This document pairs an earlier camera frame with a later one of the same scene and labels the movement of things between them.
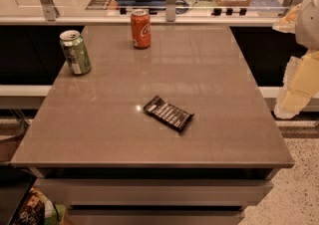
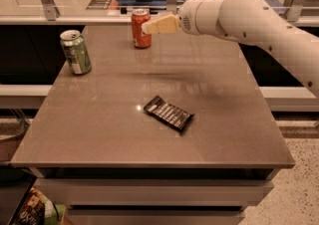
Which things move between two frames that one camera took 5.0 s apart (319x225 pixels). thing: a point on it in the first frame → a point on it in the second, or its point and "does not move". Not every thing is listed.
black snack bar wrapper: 166,112 does not move
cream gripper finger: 300,85 → 198,15
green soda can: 75,52 does not move
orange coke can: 141,23 does not move
